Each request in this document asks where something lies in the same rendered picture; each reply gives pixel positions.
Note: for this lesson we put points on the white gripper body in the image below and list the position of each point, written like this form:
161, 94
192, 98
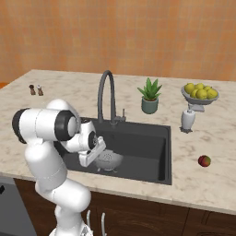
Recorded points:
91, 156

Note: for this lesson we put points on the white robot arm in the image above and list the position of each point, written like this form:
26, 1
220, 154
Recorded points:
46, 159

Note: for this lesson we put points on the white colander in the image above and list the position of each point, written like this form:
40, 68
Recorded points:
108, 160

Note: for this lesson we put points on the dark grey faucet lever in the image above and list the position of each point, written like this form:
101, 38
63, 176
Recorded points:
124, 115

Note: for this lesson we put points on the dark grey sink basin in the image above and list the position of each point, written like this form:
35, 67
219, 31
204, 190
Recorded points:
144, 153

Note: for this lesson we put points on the dark grey curved faucet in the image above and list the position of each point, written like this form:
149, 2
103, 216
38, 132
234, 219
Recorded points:
105, 79

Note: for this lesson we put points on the red green mango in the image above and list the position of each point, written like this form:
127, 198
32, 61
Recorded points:
204, 161

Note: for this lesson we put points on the dark brown cupboard door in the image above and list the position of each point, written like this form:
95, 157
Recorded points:
141, 218
212, 224
27, 199

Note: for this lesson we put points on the green plant in teal pot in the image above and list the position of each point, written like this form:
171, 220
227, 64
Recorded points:
150, 100

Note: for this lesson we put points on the brown pepper shaker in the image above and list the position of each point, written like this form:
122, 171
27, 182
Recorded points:
32, 90

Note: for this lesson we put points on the grey dishwasher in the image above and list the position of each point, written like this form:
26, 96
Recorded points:
14, 212

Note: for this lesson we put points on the white soap dispenser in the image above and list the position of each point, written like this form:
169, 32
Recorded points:
187, 120

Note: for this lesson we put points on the yellow lemon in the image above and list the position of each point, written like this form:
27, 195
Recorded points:
199, 86
201, 94
208, 88
212, 93
193, 93
189, 88

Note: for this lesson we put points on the grey fruit bowl on stand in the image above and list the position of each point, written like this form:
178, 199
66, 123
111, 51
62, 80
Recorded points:
199, 102

